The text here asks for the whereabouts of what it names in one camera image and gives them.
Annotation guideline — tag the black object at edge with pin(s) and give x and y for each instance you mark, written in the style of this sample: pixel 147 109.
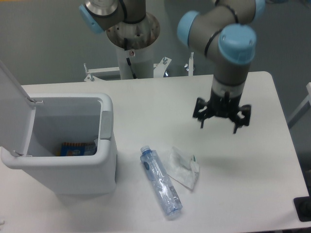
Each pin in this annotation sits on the black object at edge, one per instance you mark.
pixel 303 208

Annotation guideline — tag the white clamp with bolt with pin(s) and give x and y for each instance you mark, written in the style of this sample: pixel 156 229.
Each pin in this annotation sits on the white clamp with bolt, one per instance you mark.
pixel 189 67

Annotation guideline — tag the white bracket with bolt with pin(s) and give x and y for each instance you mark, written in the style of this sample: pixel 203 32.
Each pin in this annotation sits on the white bracket with bolt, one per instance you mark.
pixel 161 68

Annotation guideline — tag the white plastic bag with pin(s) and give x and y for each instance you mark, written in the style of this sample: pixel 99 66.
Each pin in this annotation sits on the white plastic bag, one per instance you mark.
pixel 182 167

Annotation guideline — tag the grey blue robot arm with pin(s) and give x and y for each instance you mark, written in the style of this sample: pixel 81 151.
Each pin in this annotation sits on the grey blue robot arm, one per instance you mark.
pixel 222 35

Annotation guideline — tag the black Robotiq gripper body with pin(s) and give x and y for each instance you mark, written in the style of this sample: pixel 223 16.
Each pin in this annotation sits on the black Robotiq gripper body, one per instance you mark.
pixel 225 106

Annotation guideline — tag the white trash can lid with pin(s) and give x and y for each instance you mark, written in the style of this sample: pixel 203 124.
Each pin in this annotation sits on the white trash can lid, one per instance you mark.
pixel 17 114

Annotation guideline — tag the white frame at right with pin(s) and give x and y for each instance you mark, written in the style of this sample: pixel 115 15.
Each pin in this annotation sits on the white frame at right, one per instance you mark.
pixel 301 109

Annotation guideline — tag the clear plastic water bottle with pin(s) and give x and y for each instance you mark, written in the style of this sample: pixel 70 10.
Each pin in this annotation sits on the clear plastic water bottle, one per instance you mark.
pixel 161 183

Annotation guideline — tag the white plastic trash can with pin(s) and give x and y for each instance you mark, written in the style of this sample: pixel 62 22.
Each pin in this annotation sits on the white plastic trash can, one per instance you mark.
pixel 64 141

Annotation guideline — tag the blue orange snack package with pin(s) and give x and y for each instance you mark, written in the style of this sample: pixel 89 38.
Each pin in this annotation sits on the blue orange snack package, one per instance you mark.
pixel 77 149

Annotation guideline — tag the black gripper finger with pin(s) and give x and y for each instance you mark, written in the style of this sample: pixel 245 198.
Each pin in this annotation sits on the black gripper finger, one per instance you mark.
pixel 202 111
pixel 242 117

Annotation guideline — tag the white metal frame bracket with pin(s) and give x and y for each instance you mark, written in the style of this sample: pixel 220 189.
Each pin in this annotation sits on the white metal frame bracket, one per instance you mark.
pixel 101 74

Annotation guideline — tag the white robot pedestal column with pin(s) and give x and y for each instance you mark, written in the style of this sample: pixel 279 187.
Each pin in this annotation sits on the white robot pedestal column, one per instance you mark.
pixel 134 47

